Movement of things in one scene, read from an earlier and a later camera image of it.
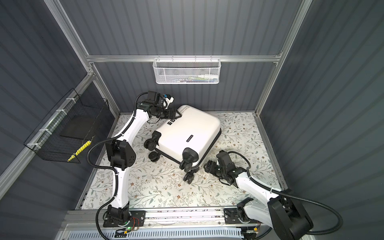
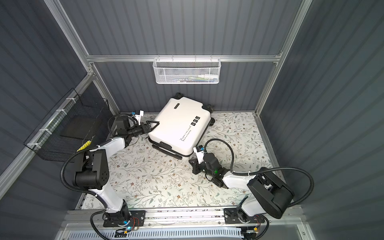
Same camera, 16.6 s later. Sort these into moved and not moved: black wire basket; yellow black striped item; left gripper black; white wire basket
Moved: left gripper black
Not moved: black wire basket; yellow black striped item; white wire basket
